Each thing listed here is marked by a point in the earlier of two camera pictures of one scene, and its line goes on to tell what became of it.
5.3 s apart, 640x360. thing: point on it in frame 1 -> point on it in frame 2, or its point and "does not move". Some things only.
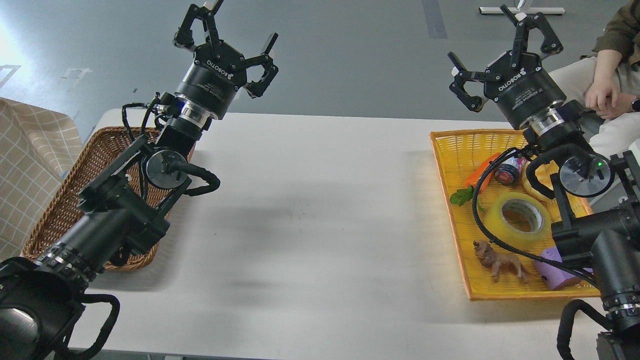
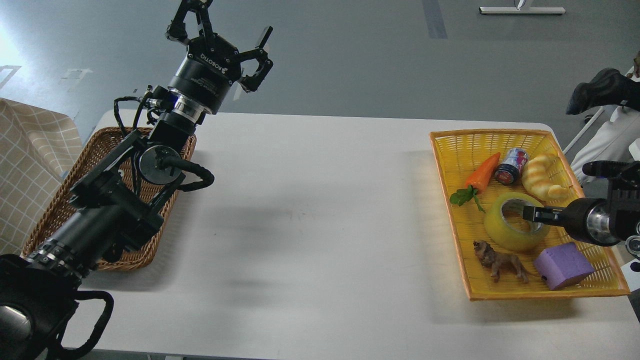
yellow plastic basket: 504,230 does not move
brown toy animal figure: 490,258 does not move
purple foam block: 553,274 does not move
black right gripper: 520,87 -> 591,220
